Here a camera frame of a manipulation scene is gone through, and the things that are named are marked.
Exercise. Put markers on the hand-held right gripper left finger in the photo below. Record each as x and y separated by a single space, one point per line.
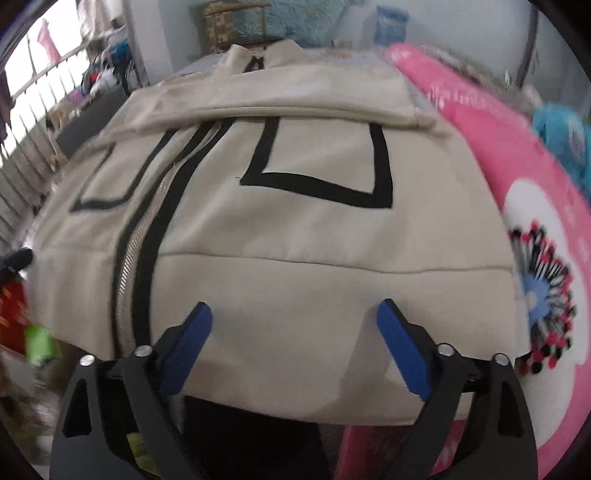
189 350

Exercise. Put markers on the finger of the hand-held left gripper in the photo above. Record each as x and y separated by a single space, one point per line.
19 261

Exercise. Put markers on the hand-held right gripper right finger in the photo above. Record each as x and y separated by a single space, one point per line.
406 350

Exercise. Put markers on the cream zip jacket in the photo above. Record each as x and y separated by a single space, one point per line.
300 230

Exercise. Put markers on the pile of colourful clothes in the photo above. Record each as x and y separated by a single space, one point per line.
106 69

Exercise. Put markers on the red gift bag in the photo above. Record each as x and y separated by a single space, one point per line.
11 318

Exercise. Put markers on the green paper bag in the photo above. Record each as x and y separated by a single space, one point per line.
41 344

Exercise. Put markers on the grey cabinet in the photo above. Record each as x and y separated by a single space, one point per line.
92 120

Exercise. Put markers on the pink floral blanket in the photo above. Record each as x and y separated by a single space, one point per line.
508 175

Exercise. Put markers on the pink hanging garment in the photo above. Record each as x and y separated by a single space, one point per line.
50 41

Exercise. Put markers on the floral plaid tablecloth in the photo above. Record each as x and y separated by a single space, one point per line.
422 104

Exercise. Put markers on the blue patterned cloth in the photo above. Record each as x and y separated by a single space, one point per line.
563 143

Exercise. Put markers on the grey patterned pillow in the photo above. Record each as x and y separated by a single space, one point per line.
489 78

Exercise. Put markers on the wooden chair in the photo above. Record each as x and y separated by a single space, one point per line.
235 21

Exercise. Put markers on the blue water bottle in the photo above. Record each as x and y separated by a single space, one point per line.
392 25

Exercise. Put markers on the door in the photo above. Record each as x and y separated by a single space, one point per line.
554 41

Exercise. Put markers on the teal floral wall cloth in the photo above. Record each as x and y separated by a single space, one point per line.
314 21

